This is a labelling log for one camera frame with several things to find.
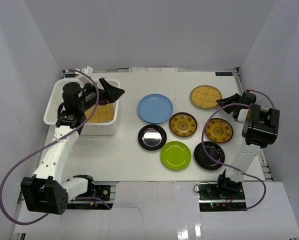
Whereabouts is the long woven bamboo tray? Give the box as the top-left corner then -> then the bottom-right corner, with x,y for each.
88,103 -> 115,123

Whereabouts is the yellow patterned plate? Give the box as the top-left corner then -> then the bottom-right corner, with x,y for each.
205,118 -> 234,144
169,112 -> 198,138

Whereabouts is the round woven bamboo plate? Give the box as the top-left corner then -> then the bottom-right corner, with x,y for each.
189,85 -> 222,110

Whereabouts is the large blue plate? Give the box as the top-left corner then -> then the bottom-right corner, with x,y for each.
137,93 -> 174,124

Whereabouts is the black plate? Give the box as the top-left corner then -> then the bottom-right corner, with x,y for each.
193,141 -> 226,172
137,124 -> 167,151

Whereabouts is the lime green plate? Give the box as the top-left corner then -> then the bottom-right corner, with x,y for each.
160,141 -> 192,171

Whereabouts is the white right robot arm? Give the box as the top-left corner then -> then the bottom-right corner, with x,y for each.
136,90 -> 280,200

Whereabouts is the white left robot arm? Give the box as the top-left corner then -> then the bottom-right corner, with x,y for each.
20,78 -> 124,215

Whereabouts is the white plastic bin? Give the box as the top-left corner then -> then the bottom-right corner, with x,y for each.
43,78 -> 125,136

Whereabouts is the dark blue left label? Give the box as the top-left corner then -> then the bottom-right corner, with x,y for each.
64,73 -> 77,78

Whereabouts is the dark blue corner label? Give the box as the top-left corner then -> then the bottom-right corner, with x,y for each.
215,72 -> 233,77

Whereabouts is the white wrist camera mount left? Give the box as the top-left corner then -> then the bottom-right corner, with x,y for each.
80,66 -> 93,77

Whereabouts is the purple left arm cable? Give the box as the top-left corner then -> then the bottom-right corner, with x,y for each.
0,68 -> 113,226

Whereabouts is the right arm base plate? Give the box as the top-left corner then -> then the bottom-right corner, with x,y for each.
193,181 -> 247,213

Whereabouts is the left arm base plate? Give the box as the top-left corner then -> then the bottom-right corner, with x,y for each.
66,184 -> 115,210

